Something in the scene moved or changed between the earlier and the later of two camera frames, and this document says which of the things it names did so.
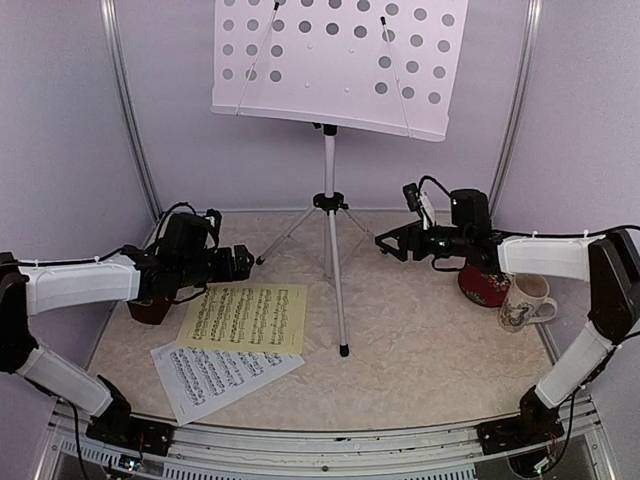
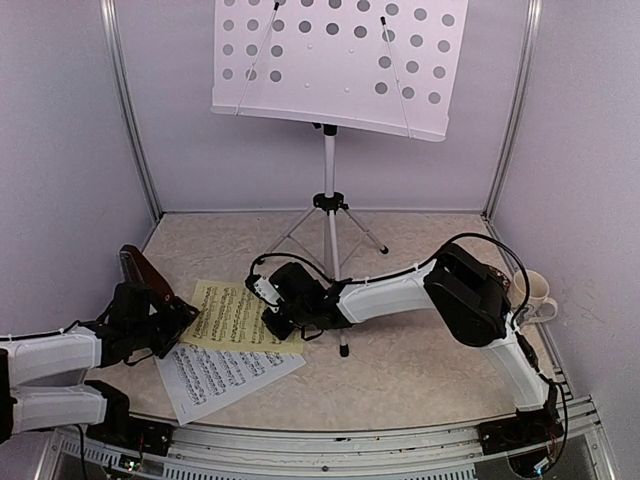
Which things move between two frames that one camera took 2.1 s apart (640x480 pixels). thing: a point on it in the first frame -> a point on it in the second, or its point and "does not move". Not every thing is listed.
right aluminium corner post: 519,102 does not move
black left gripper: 242,268 -> 185,319
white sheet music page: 194,377 does not move
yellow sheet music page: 252,318 does not move
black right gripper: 403,234 -> 278,331
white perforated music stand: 384,66 does not move
